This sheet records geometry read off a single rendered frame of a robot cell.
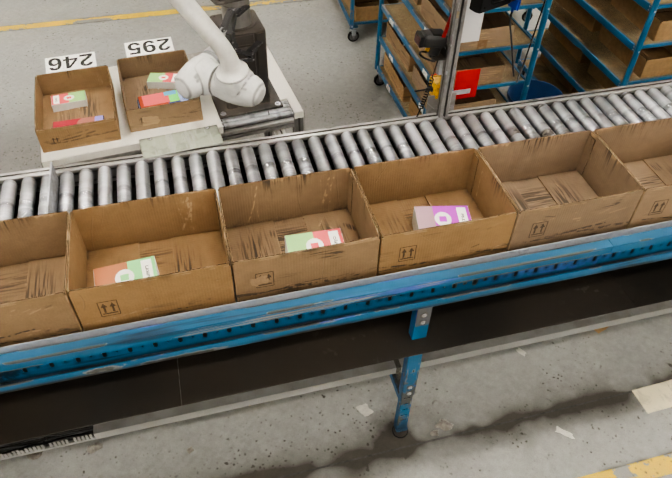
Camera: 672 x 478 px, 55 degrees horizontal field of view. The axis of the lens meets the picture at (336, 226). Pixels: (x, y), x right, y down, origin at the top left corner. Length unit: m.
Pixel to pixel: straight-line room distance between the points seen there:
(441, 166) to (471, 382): 1.04
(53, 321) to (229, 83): 0.86
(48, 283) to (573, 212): 1.47
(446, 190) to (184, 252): 0.83
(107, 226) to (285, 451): 1.10
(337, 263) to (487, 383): 1.18
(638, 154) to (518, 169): 0.45
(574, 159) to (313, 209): 0.88
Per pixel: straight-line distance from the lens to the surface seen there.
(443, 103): 2.60
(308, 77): 4.23
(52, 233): 1.92
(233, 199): 1.86
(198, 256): 1.87
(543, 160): 2.17
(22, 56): 4.84
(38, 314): 1.72
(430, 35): 2.47
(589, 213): 1.97
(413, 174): 1.97
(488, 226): 1.81
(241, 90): 2.04
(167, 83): 2.78
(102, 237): 1.93
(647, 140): 2.37
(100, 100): 2.80
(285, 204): 1.91
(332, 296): 1.72
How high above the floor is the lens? 2.26
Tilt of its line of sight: 45 degrees down
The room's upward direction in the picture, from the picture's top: 2 degrees clockwise
